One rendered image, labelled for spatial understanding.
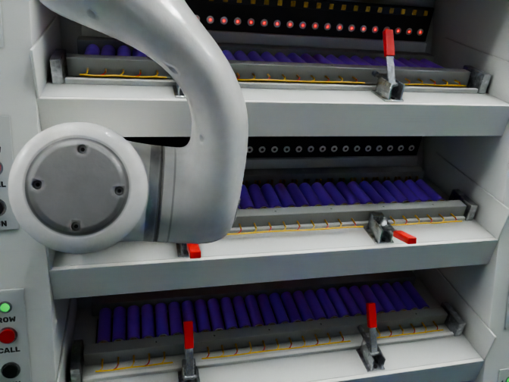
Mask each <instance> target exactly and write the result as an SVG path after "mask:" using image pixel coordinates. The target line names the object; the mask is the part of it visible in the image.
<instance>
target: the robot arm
mask: <svg viewBox="0 0 509 382"><path fill-rule="evenodd" d="M39 1H40V2H41V3H42V4H44V6H46V7H47V8H49V9H50V10H52V11H53V12H55V13H57V14H60V15H61V16H63V17H66V18H68V19H70V20H72V21H75V22H77V23H80V24H82V25H84V26H86V27H89V28H92V29H94V30H97V31H99V32H101V33H104V34H106V35H108V36H111V37H113V38H115V39H118V40H120V41H121V42H124V43H126V44H127V45H130V46H132V47H133V48H135V49H137V50H139V51H140V52H142V53H144V54H146V55H147V56H149V57H150V58H151V59H152V60H154V61H156V62H157V63H158V64H159V65H160V66H162V67H163V69H165V70H166V72H168V73H169V75H171V76H172V78H173V79H174V80H175V81H176V83H177V84H178V86H179V87H180V88H181V90H182V91H183V94H184V96H185V97H186V100H187V102H188V104H189V108H190V111H191V116H192V132H191V137H190V140H189V142H188V144H187V145H186V146H184V147H169V146H156V145H149V144H145V143H139V142H132V141H128V140H125V139H124V138H123V137H122V136H121V135H119V134H118V133H116V132H114V131H113V130H110V129H108V128H107V127H103V126H101V125H98V124H92V123H87V122H70V123H64V124H58V125H55V126H53V127H49V128H48V129H46V130H43V131H42V132H40V133H38V134H37V135H35V136H34V137H33V138H32V139H30V140H29V142H28V143H27V144H26V145H25V146H24V147H23V148H22V149H21V150H20V152H19V153H18V154H17V157H16V158H15V160H14V163H13V164H12V167H11V171H10V174H9V179H8V197H9V202H10V205H11V209H12V211H13V213H14V216H15V217H16V219H17V221H18V223H19V224H20V226H21V227H22V228H23V229H24V230H25V231H26V232H27V233H28V234H29V235H30V236H31V237H32V238H33V239H34V240H35V241H37V242H38V243H41V244H42V245H44V246H46V247H48V248H50V249H53V250H55V251H59V252H64V253H70V254H87V253H92V252H98V251H101V250H103V249H106V248H108V247H110V246H113V245H114V244H116V243H118V242H126V241H146V242H154V241H155V242H163V243H192V244H201V243H212V242H216V241H218V240H221V239H222V238H224V237H225V236H226V235H227V234H228V233H229V231H230V230H231V228H232V226H233V223H234V221H236V214H237V211H238V207H239V203H240V200H241V199H240V196H241V191H242V181H243V177H244V172H245V162H246V155H247V148H248V115H247V110H246V106H245V100H244V97H243V94H242V90H241V88H240V85H239V82H238V80H237V79H236V75H235V73H234V72H233V69H232V68H231V66H230V63H229V62H228V60H227V59H226V57H225V55H224V53H223V52H222V51H221V49H220V47H219V46H218V44H217V43H216V42H215V41H214V39H213V38H212V36H211V35H210V33H209V32H208V31H207V30H206V29H205V27H204V26H203V25H202V23H201V22H200V21H199V19H198V18H197V17H196V16H195V14H194V13H193V12H192V10H191V9H190V7H189V6H188V5H187V4H186V2H185V0H39Z"/></svg>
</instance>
